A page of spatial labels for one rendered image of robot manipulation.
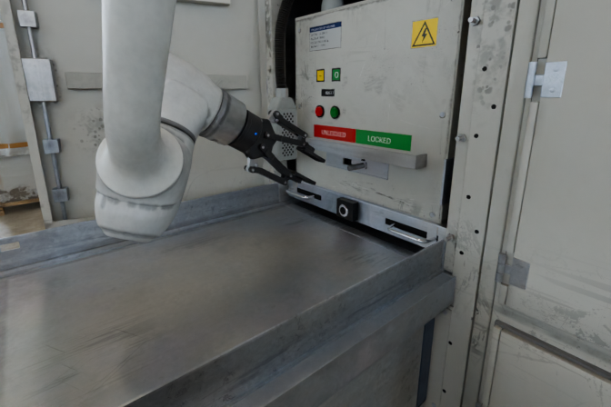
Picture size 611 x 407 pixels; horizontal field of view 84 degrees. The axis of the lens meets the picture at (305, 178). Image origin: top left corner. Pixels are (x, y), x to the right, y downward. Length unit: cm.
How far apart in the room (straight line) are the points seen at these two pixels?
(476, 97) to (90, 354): 70
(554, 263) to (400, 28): 52
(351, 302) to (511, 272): 27
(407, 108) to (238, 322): 53
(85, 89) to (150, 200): 64
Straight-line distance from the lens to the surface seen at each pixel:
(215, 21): 110
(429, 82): 75
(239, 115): 60
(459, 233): 71
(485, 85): 65
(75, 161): 110
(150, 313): 64
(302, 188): 104
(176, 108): 54
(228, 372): 45
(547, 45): 61
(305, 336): 50
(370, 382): 67
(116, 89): 37
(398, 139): 79
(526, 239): 64
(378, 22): 84
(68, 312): 71
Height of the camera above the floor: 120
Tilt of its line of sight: 14 degrees down
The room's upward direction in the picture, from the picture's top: straight up
